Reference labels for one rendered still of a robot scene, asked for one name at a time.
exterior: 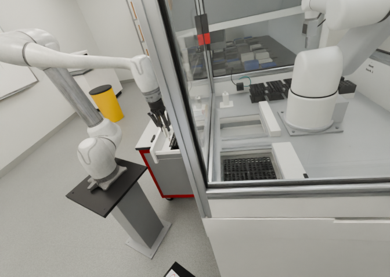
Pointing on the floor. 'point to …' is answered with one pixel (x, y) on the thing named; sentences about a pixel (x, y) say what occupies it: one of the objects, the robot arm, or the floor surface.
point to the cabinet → (300, 257)
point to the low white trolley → (164, 169)
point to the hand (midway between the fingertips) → (166, 130)
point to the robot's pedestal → (140, 222)
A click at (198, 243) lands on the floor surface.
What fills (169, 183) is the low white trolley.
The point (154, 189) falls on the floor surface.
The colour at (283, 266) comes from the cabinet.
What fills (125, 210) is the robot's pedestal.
